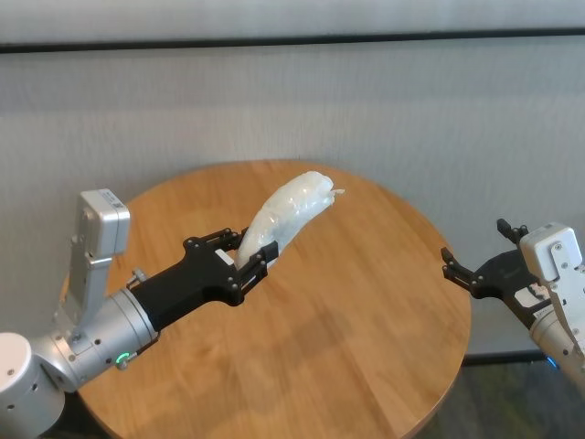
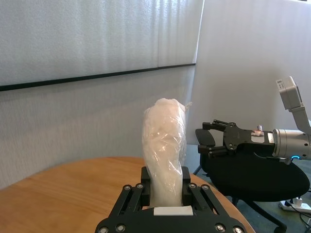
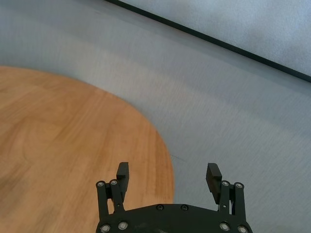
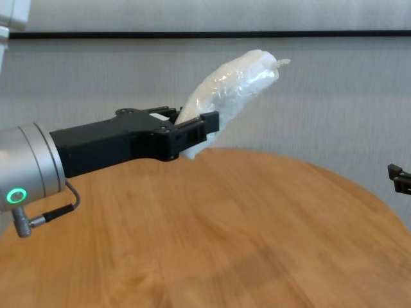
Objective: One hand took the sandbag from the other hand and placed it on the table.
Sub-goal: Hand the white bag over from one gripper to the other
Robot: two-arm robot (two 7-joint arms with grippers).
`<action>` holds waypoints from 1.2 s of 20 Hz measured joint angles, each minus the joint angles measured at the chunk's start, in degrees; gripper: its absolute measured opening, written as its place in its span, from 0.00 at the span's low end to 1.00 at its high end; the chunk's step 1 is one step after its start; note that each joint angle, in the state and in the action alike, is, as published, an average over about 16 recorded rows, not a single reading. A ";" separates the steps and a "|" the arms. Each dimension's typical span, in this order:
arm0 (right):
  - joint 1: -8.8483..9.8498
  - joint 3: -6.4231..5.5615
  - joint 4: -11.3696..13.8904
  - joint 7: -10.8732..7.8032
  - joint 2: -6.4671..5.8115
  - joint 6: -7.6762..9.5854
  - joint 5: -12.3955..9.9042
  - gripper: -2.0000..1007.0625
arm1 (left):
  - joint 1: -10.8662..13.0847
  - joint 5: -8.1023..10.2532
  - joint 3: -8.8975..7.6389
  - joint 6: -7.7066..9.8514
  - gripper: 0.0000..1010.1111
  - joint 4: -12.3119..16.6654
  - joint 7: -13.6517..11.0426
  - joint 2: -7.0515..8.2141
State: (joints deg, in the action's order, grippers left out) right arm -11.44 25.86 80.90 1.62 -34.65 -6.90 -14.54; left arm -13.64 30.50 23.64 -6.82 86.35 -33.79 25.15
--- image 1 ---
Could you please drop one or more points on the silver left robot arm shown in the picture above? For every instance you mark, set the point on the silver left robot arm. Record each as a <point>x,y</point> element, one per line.
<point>105,329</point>

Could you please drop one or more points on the black wall rail strip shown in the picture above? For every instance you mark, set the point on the black wall rail strip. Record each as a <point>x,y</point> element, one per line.
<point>292,40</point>

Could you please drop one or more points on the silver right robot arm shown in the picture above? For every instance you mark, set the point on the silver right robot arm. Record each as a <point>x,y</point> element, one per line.
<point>557,347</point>

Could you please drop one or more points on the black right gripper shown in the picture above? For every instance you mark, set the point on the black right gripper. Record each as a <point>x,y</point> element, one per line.
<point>503,274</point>

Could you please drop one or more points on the white plastic-wrapped sandbag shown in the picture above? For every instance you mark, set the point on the white plastic-wrapped sandbag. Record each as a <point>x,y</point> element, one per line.
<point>288,206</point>

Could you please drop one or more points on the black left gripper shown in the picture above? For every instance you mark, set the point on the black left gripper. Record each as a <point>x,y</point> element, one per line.
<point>192,283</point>

